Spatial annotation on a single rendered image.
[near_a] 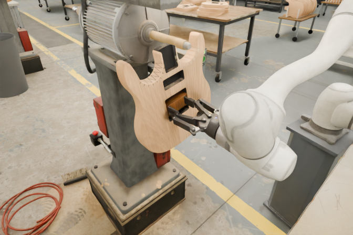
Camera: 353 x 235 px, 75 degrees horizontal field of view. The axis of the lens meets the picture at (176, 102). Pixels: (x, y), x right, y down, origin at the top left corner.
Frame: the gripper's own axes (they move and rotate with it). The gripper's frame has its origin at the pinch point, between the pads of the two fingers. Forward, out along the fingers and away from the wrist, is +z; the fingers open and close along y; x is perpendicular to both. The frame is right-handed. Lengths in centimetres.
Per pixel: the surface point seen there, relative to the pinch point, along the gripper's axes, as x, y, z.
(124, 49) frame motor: 16.8, -2.8, 24.5
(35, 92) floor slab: -99, -24, 280
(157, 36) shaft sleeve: 20.3, 7.1, 15.0
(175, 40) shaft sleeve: 20.6, 7.4, 5.5
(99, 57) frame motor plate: 8.4, -5.6, 46.4
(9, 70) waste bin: -60, -36, 284
